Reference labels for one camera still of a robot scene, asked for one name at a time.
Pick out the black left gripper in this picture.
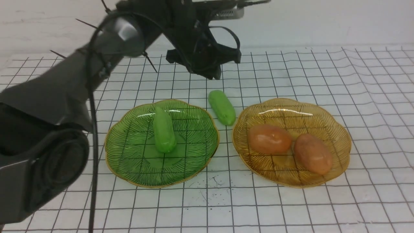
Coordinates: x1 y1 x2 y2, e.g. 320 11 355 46
166 19 241 80

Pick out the green toy cucumber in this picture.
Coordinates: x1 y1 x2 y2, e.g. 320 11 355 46
208 90 236 126
153 105 177 153

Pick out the orange toy potato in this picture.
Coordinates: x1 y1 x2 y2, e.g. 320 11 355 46
294 134 333 175
247 124 292 154

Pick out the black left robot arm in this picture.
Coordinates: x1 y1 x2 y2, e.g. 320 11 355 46
0 0 241 225

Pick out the green glass plate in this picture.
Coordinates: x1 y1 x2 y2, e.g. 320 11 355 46
104 99 219 188

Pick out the amber glass plate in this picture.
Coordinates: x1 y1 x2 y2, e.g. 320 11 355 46
232 98 352 188

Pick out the white grid tablecloth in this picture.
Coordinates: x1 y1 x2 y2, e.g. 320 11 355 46
0 45 414 233

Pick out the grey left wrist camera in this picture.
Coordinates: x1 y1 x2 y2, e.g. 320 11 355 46
207 0 272 20

